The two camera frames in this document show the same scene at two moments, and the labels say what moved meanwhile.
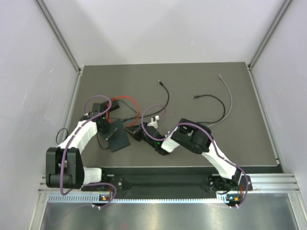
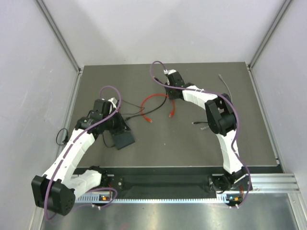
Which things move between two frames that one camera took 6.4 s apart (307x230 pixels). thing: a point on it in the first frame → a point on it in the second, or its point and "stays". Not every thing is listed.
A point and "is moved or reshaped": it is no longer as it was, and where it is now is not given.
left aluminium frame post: x=59 y=35 stays
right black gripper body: x=142 y=131 → x=171 y=93
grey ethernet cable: x=220 y=78 stays
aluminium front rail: x=260 y=182 stays
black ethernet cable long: x=159 y=82 is moved or reshaped
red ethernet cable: x=112 y=99 → x=170 y=114
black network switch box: x=119 y=140 is moved or reshaped
